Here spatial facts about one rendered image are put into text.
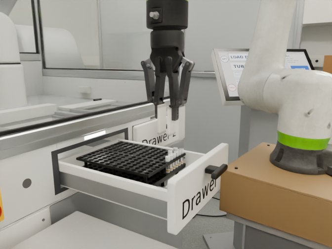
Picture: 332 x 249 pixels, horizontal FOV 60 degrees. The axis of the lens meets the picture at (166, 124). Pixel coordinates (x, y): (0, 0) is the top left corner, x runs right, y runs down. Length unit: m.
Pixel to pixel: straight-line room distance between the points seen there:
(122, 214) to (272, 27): 0.74
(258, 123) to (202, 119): 1.05
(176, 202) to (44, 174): 0.34
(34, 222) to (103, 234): 0.17
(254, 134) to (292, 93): 0.81
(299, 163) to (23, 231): 0.67
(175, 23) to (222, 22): 1.82
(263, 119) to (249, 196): 0.87
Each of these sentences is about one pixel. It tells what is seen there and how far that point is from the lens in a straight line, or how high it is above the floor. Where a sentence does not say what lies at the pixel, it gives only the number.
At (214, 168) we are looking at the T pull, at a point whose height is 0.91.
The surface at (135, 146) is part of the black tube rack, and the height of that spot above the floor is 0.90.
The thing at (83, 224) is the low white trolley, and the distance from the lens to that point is 0.75.
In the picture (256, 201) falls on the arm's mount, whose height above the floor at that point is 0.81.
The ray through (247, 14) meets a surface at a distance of 2.36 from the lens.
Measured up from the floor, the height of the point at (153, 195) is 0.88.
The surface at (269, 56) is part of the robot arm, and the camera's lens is 0.88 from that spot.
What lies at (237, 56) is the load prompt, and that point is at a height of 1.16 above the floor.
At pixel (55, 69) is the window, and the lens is 0.75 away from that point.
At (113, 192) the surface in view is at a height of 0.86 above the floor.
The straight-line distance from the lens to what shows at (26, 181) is 0.72.
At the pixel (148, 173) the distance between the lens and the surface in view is 0.64.
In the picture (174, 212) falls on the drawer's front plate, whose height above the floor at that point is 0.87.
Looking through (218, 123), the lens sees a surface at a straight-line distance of 2.48.
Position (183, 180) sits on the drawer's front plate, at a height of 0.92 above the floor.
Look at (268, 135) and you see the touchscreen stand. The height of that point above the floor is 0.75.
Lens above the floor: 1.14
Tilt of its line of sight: 13 degrees down
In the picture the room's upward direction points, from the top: straight up
